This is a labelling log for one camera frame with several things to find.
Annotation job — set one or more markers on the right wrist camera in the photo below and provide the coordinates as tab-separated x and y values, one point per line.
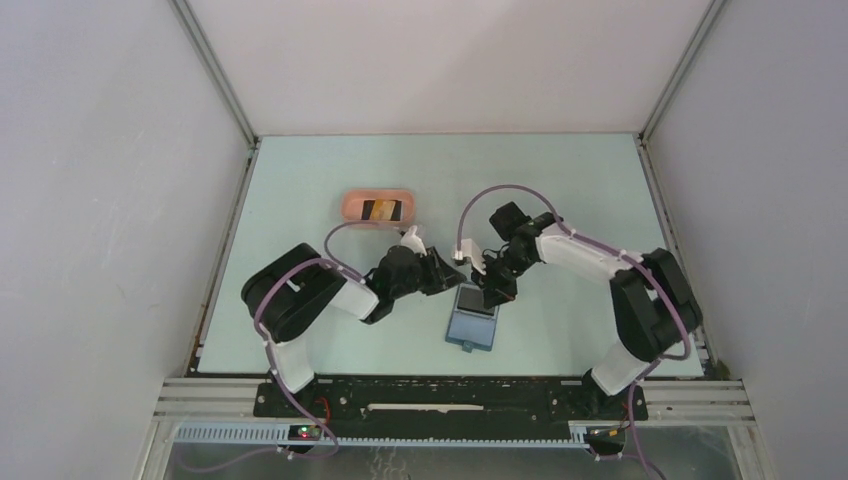
468	252

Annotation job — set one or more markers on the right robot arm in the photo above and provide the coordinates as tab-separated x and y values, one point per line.
653	304

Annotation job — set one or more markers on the blue card holder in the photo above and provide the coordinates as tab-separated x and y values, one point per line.
471	331

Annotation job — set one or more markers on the aluminium front rail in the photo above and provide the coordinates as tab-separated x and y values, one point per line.
669	403

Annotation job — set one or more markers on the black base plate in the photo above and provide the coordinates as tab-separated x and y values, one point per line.
450	407

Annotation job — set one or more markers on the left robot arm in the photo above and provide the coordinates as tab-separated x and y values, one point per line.
287	296

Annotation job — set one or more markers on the black credit card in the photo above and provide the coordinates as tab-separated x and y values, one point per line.
471	300

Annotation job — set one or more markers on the gold credit card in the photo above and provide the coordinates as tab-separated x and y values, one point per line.
382	210

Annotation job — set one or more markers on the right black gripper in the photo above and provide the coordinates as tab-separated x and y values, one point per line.
495	293

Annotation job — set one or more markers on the right controller board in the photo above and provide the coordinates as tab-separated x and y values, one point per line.
608	435

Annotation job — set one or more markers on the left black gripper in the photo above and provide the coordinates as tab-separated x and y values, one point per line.
441	275

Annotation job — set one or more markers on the pink oval tray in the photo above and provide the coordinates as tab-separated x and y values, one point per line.
355	205

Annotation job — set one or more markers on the left controller board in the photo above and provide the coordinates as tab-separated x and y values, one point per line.
305	433

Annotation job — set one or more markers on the controller board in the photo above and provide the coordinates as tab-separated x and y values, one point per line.
305	433
608	435

